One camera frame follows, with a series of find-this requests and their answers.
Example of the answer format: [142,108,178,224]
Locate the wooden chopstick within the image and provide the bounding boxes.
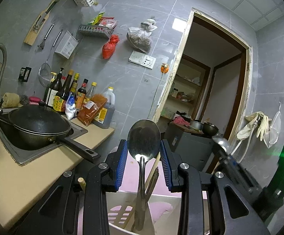
[122,151,162,226]
[77,177,86,192]

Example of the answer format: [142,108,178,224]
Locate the white plastic utensil caddy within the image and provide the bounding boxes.
[106,191,210,235]

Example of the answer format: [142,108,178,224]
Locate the large silver spoon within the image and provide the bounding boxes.
[127,119,162,232]

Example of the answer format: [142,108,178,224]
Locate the silver fork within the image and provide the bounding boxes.
[131,167,159,231]

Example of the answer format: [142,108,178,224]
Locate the pink floral table cloth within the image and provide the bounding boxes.
[77,146,209,235]

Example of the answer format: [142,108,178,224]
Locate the grey cabinet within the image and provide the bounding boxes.
[164,123,215,171]

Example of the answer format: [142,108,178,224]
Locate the clear hanging plastic bag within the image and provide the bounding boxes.
[263,102,281,149]

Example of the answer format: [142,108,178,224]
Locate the dark cooking pot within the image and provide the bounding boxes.
[202,122,219,137]

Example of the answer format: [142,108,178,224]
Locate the white rubber gloves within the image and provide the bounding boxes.
[236,111,271,141]

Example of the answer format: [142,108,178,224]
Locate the large vinegar jug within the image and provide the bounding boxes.
[92,87,115,129]

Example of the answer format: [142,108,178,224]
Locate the orange spice bag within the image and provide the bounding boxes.
[77,94,107,126]

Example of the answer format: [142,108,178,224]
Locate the white blue salt bag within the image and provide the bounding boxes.
[65,92,77,120]

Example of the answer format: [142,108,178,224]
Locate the yellow label sauce bottle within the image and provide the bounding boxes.
[53,70,74,113]

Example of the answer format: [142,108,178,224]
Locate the wooden storage shelves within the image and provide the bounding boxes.
[161,55,210,120]

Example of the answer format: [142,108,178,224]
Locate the clear yellow cap bottle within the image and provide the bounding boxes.
[83,82,97,106]

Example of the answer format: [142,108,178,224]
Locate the red label sauce bottle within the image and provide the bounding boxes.
[75,79,88,112]

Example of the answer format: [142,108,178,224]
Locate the steel sink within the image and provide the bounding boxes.
[0,113,92,166]

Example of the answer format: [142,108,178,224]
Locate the dark soy sauce bottle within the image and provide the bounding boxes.
[45,67,64,108]

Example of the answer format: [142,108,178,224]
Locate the loofah sponge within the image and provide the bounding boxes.
[2,92,20,108]

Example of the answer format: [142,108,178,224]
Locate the hanging mesh strainer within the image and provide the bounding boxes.
[38,29,63,87]

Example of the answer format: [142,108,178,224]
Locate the red plastic bag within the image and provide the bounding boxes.
[102,34,119,60]

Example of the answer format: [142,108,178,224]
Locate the clear bag of dried goods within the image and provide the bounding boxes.
[127,17,157,54]

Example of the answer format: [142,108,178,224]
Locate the wooden knife holder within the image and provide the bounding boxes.
[24,0,60,46]

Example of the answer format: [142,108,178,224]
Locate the white hose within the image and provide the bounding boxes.
[229,117,260,164]

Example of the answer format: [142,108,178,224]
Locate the black wok with handle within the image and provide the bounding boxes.
[0,102,101,162]

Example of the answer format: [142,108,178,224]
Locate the wooden door frame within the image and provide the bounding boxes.
[152,7,253,144]

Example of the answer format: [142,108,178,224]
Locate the orange wall hook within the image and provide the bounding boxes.
[161,63,169,74]

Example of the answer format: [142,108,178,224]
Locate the black wall outlet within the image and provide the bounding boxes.
[18,66,32,82]

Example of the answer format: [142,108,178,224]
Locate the white wall switch panel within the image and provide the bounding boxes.
[128,51,156,70]

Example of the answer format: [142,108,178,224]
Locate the white lower wall basket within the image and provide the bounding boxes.
[55,31,78,59]

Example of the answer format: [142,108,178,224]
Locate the grey wall shelf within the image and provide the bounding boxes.
[78,24,114,39]

